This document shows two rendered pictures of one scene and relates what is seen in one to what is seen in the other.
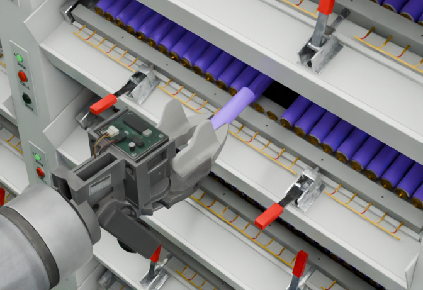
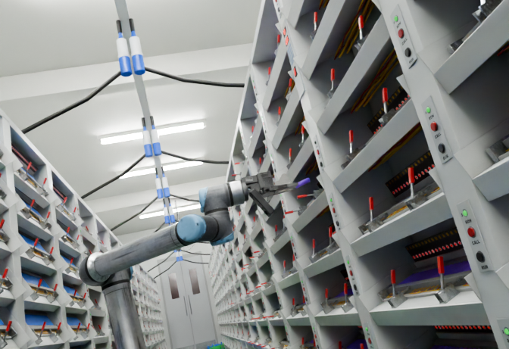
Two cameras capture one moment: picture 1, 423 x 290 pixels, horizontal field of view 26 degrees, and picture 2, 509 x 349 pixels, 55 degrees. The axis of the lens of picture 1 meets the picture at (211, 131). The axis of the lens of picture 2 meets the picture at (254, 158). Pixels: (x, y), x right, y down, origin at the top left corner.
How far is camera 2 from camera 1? 1.70 m
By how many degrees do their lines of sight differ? 69
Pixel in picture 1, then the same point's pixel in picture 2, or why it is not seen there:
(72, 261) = (235, 189)
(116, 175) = (254, 179)
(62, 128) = (304, 260)
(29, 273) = (223, 188)
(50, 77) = (297, 238)
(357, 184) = not seen: hidden behind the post
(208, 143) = (286, 181)
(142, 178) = (260, 178)
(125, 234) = (258, 198)
